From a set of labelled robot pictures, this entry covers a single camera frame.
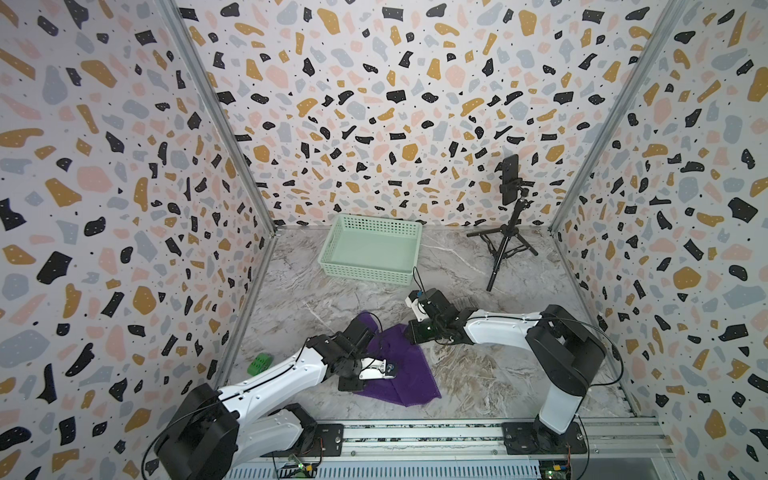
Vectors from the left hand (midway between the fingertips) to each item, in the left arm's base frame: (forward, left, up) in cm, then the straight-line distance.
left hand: (367, 370), depth 83 cm
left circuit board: (-22, +16, -4) cm, 27 cm away
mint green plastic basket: (+44, +2, +1) cm, 44 cm away
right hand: (+10, -10, 0) cm, 14 cm away
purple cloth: (-2, -13, -3) cm, 13 cm away
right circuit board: (-23, -46, -4) cm, 52 cm away
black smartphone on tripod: (+48, -42, +33) cm, 72 cm away
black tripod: (+39, -45, +11) cm, 60 cm away
